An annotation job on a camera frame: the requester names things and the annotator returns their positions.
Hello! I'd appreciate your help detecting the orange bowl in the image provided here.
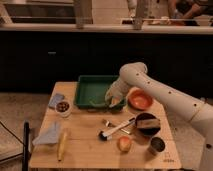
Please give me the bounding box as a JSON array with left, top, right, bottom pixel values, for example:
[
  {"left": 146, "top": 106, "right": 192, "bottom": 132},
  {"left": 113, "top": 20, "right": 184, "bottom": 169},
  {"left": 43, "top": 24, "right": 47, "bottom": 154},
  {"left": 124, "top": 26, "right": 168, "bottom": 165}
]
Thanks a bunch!
[{"left": 128, "top": 89, "right": 153, "bottom": 110}]

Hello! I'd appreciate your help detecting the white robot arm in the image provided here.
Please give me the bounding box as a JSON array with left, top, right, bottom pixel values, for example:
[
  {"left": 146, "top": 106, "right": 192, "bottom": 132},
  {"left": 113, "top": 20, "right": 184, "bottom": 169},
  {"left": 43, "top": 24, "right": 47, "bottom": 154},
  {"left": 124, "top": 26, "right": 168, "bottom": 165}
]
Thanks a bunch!
[{"left": 105, "top": 62, "right": 213, "bottom": 171}]

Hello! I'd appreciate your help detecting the green plastic tray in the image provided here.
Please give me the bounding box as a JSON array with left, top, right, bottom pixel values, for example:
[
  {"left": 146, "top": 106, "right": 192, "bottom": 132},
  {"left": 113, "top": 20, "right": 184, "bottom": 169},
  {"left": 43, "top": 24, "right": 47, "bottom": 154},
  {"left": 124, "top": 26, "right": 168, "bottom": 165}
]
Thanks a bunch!
[{"left": 74, "top": 75, "right": 118, "bottom": 109}]

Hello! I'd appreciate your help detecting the orange peach fruit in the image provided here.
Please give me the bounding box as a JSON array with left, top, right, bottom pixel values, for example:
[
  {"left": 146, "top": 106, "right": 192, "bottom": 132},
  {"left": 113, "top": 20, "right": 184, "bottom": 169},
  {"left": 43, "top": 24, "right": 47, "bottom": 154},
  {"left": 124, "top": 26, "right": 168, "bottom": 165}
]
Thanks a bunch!
[{"left": 118, "top": 136, "right": 132, "bottom": 152}]

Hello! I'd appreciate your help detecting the black pole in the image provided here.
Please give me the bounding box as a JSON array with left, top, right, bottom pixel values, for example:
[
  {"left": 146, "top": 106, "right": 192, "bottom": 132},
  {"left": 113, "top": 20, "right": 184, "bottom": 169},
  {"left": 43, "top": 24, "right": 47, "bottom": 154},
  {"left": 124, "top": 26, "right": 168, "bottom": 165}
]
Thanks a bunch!
[{"left": 22, "top": 122, "right": 30, "bottom": 171}]

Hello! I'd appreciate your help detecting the person in background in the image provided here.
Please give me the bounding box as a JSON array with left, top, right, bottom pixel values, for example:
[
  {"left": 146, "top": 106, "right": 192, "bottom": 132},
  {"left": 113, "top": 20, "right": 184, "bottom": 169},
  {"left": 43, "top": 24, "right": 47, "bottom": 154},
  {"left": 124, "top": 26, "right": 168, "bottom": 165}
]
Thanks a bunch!
[{"left": 167, "top": 0, "right": 213, "bottom": 26}]

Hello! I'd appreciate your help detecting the dark metal cup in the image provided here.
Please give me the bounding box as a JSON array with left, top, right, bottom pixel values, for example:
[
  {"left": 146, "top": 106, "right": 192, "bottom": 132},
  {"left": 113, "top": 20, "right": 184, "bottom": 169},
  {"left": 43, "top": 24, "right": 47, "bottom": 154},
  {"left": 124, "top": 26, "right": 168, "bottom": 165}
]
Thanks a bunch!
[{"left": 150, "top": 137, "right": 165, "bottom": 154}]

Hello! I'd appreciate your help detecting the grey cloth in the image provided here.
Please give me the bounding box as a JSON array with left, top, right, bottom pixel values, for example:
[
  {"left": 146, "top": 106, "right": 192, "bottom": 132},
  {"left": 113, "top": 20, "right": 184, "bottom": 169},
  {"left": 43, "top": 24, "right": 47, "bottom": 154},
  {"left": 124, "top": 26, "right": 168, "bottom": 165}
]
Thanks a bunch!
[{"left": 32, "top": 122, "right": 60, "bottom": 145}]

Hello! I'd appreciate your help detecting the blue sponge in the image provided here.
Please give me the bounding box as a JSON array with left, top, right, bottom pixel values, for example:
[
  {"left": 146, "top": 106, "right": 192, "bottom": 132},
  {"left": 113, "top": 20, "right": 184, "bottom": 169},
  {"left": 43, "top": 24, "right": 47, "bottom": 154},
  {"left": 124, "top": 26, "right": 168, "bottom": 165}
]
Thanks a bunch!
[{"left": 48, "top": 93, "right": 64, "bottom": 109}]

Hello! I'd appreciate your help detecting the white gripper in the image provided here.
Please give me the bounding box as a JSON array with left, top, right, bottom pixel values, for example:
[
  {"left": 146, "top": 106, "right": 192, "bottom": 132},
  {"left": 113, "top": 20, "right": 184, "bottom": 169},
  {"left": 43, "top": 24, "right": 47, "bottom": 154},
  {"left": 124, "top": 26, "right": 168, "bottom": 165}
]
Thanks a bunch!
[{"left": 105, "top": 78, "right": 131, "bottom": 108}]

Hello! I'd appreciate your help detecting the dark bowl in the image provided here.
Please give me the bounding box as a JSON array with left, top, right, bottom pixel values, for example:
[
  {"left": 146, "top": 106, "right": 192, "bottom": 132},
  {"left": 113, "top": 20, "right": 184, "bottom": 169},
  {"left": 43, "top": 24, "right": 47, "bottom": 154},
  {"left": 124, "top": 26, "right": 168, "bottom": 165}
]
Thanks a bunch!
[{"left": 135, "top": 113, "right": 161, "bottom": 136}]

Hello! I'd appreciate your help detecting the white handled brush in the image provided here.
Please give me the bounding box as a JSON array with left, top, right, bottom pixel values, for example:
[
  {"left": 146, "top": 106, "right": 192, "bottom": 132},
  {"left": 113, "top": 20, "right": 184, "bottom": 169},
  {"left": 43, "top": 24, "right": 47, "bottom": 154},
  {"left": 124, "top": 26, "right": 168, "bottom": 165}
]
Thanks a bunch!
[{"left": 98, "top": 118, "right": 135, "bottom": 141}]

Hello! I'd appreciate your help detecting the tan sponge block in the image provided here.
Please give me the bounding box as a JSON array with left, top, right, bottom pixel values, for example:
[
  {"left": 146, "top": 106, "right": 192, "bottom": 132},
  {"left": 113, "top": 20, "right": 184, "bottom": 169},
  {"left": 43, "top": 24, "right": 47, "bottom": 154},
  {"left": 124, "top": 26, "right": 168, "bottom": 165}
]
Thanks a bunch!
[{"left": 137, "top": 119, "right": 160, "bottom": 129}]

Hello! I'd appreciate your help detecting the green pepper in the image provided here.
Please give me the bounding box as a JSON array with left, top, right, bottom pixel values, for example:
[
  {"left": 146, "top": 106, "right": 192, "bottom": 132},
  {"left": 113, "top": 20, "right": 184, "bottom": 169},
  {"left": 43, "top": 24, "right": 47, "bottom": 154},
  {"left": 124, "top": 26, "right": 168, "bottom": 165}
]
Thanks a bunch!
[{"left": 89, "top": 101, "right": 110, "bottom": 108}]

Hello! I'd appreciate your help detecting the white cup of nuts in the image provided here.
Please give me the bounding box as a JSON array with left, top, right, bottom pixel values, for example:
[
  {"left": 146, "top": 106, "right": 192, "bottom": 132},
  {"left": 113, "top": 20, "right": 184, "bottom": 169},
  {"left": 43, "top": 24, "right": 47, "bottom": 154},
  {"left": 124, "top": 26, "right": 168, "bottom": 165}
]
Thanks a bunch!
[{"left": 55, "top": 101, "right": 71, "bottom": 117}]

